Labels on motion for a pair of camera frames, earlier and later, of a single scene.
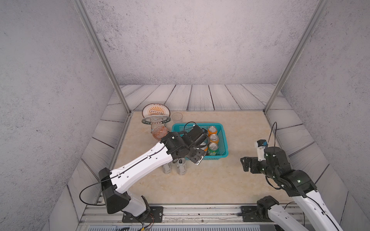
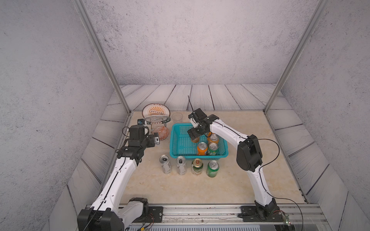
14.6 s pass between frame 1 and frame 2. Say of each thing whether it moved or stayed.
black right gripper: moved
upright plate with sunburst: stayed
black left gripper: moved
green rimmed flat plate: stayed
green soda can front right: stayed
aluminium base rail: stayed
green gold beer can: moved
